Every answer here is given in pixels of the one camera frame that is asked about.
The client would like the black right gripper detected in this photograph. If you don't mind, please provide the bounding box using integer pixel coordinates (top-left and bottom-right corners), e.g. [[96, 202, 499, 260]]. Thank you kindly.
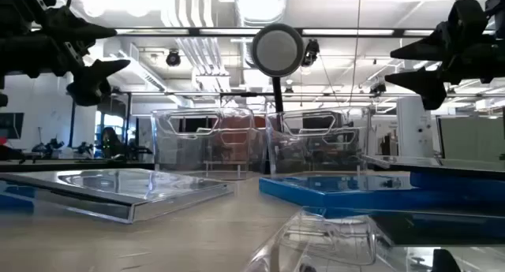
[[384, 0, 505, 110]]

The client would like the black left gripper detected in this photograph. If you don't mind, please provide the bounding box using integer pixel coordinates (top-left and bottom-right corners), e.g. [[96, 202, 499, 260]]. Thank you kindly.
[[0, 0, 131, 107]]

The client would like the white round pillar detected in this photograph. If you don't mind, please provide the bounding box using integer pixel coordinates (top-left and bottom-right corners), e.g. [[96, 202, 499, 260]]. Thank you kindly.
[[396, 96, 435, 158]]

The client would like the black ceiling spotlight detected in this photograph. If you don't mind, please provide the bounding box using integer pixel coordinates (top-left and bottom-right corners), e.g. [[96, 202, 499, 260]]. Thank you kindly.
[[301, 38, 321, 68], [165, 49, 182, 68]]

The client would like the grey-green partition panel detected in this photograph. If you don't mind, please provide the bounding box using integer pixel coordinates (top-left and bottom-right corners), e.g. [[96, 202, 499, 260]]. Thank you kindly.
[[436, 115, 505, 162]]

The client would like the black overhead light bar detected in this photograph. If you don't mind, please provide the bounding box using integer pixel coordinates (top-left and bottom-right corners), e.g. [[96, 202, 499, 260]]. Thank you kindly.
[[114, 27, 505, 38]]

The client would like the person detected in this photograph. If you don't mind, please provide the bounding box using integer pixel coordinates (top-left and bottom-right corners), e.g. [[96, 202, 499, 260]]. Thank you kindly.
[[100, 126, 128, 159]]

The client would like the clear plastic bin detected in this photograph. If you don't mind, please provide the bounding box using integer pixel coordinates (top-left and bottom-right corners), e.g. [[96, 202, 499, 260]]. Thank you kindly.
[[151, 107, 266, 181], [264, 107, 372, 177]]

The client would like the black desk lamp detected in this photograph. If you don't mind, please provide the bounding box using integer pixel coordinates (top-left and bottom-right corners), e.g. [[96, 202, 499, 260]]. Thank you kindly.
[[251, 23, 305, 115]]

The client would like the orange partition panel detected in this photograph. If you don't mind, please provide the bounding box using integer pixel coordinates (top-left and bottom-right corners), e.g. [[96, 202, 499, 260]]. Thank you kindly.
[[219, 114, 277, 162]]

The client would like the dark wall monitor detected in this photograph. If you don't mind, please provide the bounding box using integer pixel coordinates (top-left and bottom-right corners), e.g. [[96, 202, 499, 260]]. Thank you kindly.
[[0, 112, 25, 140]]

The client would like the silver ventilation duct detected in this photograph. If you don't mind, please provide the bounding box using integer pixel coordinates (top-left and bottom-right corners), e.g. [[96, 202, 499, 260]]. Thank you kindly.
[[233, 0, 289, 27]]

